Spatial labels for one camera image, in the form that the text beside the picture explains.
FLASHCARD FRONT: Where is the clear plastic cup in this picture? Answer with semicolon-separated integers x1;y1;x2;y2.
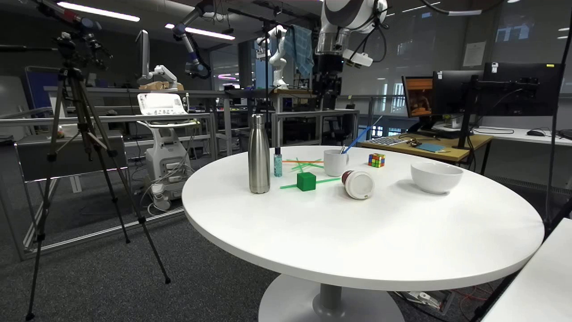
321;148;349;178

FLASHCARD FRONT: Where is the silver metal bottle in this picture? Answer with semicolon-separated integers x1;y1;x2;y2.
246;112;271;195

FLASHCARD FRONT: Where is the green cube block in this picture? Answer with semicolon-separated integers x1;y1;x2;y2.
294;170;317;193

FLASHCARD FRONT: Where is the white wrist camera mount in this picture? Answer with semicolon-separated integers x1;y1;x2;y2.
341;48;375;69

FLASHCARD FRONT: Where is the blue flat pad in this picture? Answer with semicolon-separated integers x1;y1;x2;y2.
416;141;448;153

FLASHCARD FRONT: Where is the black cable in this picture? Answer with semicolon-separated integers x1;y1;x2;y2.
541;0;572;234

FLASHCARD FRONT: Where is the long green plastic straw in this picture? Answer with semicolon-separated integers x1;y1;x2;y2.
278;175;341;191

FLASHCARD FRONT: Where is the small teal bottle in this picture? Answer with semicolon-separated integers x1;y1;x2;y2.
271;146;283;178

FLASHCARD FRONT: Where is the grey metal frame table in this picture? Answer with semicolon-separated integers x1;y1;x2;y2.
185;87;362;159

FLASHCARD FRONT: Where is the wide black computer monitor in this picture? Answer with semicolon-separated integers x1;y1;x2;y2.
473;60;564;118

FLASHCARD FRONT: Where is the red paper cup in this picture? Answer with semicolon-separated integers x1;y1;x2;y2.
339;168;375;200

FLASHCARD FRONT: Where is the blue hanging cloth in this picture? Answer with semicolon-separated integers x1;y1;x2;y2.
283;23;316;85

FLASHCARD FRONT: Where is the white table pedestal base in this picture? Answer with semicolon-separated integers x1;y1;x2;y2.
255;273;407;322

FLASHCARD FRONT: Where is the black camera tripod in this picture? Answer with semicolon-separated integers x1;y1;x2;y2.
22;26;173;322

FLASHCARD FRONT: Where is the white robot base table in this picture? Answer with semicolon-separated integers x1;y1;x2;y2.
480;216;572;322

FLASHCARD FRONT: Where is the monitor with orange screen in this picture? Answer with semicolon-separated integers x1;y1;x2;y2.
401;75;437;119

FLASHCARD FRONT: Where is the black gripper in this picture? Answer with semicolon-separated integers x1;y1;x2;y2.
312;53;344;91

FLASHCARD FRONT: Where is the white medical equipment cart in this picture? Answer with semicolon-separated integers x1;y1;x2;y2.
133;62;201;214

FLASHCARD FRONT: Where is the wooden top table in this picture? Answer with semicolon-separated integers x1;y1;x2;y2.
357;132;492;175

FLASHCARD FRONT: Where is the ceiling light strip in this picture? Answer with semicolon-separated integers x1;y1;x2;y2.
55;0;142;25
164;21;237;42

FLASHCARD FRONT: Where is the white ceramic bowl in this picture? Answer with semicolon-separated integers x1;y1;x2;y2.
408;161;464;195

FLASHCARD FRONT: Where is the white office desk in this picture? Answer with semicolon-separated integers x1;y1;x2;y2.
467;123;572;193

